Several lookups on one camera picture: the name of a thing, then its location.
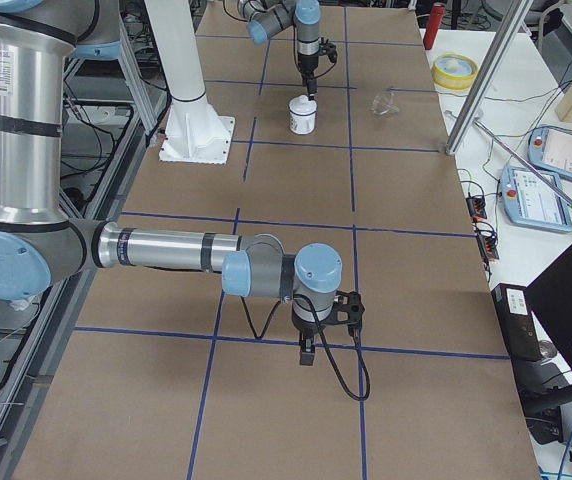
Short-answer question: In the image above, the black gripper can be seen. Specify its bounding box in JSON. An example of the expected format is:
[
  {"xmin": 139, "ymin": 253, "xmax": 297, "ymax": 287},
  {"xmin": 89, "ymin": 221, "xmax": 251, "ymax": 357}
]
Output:
[
  {"xmin": 297, "ymin": 52, "xmax": 319, "ymax": 98},
  {"xmin": 293, "ymin": 317, "xmax": 328, "ymax": 366}
]

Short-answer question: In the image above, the white ceramic lid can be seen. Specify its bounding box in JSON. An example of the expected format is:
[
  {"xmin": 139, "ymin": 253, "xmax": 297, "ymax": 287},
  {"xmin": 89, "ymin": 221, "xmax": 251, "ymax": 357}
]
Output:
[{"xmin": 289, "ymin": 95, "xmax": 317, "ymax": 116}]

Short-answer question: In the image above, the clear plastic funnel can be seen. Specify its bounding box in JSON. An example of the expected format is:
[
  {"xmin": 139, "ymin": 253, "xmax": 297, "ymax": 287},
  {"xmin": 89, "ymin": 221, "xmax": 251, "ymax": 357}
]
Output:
[{"xmin": 370, "ymin": 90, "xmax": 399, "ymax": 116}]

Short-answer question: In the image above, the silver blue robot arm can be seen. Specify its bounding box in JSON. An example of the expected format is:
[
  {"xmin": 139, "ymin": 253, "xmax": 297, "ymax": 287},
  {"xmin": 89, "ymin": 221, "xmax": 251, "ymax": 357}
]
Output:
[
  {"xmin": 0, "ymin": 1, "xmax": 342, "ymax": 365},
  {"xmin": 237, "ymin": 0, "xmax": 322, "ymax": 100}
]

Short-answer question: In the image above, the white enamel mug blue rim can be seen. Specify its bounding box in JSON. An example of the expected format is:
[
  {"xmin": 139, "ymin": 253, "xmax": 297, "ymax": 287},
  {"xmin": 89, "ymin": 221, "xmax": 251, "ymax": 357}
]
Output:
[{"xmin": 289, "ymin": 111, "xmax": 316, "ymax": 135}]

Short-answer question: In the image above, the yellow tape roll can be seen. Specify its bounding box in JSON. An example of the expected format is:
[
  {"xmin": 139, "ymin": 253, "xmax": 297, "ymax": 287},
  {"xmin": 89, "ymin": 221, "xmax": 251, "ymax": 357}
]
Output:
[{"xmin": 431, "ymin": 53, "xmax": 479, "ymax": 90}]

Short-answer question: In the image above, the red cardboard tube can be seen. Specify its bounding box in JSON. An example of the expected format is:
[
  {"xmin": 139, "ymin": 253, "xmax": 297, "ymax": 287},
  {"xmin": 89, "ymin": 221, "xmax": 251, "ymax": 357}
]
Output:
[{"xmin": 423, "ymin": 2, "xmax": 446, "ymax": 50}]

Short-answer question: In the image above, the black desktop box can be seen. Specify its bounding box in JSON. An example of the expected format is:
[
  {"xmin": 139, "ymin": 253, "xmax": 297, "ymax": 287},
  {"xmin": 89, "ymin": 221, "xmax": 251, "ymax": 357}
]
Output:
[{"xmin": 491, "ymin": 283, "xmax": 543, "ymax": 362}]

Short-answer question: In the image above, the near teach pendant tablet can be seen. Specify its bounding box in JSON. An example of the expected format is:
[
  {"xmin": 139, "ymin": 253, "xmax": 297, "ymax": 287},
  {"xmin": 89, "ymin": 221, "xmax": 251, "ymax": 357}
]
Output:
[{"xmin": 500, "ymin": 165, "xmax": 572, "ymax": 233}]

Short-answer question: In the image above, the teach pendant tablet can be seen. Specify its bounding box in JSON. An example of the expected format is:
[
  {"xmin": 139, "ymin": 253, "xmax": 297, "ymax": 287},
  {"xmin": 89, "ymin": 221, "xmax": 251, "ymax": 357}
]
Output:
[
  {"xmin": 528, "ymin": 125, "xmax": 572, "ymax": 181},
  {"xmin": 500, "ymin": 165, "xmax": 572, "ymax": 233}
]

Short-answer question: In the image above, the far teach pendant tablet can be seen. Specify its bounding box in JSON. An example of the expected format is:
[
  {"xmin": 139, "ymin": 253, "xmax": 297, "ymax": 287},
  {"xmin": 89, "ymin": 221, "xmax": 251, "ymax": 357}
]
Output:
[{"xmin": 528, "ymin": 125, "xmax": 572, "ymax": 181}]

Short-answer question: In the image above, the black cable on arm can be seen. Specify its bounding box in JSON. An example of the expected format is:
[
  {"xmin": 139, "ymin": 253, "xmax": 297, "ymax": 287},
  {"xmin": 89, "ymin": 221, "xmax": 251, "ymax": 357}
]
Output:
[{"xmin": 239, "ymin": 293, "xmax": 372, "ymax": 401}]

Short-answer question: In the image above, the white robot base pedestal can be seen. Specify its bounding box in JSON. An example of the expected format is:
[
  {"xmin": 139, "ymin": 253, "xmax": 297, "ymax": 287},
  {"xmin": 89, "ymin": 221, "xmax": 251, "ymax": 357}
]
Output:
[{"xmin": 145, "ymin": 0, "xmax": 235, "ymax": 165}]

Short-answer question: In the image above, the aluminium frame post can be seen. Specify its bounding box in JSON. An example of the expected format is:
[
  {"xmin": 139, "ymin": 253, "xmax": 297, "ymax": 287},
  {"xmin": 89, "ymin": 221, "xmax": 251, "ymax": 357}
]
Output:
[{"xmin": 445, "ymin": 0, "xmax": 533, "ymax": 156}]

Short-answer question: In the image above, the aluminium frame rail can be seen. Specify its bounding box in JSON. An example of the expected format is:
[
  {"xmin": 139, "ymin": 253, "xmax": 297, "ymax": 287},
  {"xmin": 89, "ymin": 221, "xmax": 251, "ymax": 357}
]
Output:
[{"xmin": 0, "ymin": 29, "xmax": 172, "ymax": 480}]

